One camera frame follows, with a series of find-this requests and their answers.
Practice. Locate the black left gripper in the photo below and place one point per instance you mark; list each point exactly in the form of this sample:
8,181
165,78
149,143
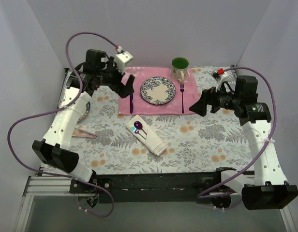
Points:
118,83

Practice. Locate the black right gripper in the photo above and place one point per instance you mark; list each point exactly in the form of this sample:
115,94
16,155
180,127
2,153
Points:
209,101

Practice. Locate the iridescent blue fork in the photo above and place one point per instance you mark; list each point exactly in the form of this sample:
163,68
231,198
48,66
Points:
136,131

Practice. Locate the white cloth napkin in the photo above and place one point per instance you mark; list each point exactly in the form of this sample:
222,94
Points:
153,142

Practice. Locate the purple spoon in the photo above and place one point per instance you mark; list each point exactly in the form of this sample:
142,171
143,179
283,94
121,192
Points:
139,126

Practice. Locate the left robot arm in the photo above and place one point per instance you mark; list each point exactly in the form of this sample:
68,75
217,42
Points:
98,70

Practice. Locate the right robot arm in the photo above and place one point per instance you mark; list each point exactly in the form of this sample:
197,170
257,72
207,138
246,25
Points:
269,189

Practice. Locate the cream mug green inside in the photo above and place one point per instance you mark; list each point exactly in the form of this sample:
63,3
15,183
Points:
179,67

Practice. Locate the purple knife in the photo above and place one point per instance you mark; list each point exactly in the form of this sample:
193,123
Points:
131,97

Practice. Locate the pink satin placemat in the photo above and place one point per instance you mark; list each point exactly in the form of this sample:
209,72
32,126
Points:
141,107

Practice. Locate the purple fork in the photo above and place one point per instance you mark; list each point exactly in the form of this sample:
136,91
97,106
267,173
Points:
182,102

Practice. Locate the blue floral plate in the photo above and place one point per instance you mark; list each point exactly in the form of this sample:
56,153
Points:
157,90

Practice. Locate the teal rimmed saucer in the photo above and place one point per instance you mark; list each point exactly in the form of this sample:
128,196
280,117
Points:
85,114

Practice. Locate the floral patterned tablecloth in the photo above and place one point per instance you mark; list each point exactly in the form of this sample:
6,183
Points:
193,143

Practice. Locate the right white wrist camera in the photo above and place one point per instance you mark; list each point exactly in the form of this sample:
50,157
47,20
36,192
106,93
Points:
220,76

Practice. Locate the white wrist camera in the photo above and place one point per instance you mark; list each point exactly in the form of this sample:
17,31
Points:
220,76
121,60

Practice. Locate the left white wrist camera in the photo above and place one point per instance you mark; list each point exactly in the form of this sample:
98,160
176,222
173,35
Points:
121,60

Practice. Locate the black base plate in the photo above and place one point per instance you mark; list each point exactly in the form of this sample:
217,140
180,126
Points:
173,187

